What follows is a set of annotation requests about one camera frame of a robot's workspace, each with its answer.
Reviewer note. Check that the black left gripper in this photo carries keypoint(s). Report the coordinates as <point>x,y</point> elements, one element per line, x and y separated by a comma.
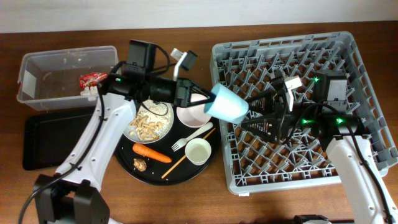
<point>183,88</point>

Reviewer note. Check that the pale pink bowl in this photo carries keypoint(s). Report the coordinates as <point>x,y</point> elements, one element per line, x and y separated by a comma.
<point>194,116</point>

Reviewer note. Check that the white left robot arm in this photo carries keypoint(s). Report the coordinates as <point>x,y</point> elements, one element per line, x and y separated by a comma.
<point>72,195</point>

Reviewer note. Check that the white paper cup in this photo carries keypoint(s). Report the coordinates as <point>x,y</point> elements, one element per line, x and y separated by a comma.
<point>198,151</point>

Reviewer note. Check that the clear plastic waste bin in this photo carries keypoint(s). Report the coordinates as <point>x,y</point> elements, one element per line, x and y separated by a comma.
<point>50,80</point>

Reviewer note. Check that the white plastic fork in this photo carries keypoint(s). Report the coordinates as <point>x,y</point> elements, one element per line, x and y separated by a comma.
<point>183,141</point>

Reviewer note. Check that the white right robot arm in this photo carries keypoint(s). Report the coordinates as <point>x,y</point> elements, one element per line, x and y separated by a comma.
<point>342,137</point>

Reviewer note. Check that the grey plate with food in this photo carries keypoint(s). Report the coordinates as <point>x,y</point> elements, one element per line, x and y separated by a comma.
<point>152,122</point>

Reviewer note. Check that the wooden chopstick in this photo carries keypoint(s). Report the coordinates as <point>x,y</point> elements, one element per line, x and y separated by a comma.
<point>184,156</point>

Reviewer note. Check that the orange carrot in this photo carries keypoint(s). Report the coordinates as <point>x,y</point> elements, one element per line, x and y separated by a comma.
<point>148,152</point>

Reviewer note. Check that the brown ginger piece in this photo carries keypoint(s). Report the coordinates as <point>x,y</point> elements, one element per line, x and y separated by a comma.
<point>139,164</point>

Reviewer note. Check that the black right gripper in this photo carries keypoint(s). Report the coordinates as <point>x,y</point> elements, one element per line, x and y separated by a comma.
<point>279,116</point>

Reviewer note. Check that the round black serving tray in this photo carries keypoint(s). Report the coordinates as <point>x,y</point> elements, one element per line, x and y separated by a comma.
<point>155,169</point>

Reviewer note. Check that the black rectangular tray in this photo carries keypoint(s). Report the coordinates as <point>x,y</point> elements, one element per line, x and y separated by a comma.
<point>49,138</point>

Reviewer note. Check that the red snack wrapper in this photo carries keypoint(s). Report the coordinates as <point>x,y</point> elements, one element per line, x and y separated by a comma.
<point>91,79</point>

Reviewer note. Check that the light blue plastic cup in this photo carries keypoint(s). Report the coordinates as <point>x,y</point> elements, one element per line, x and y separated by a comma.
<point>227,105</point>

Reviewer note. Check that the grey dishwasher rack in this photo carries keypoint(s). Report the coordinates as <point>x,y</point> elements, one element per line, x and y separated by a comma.
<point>254,165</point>

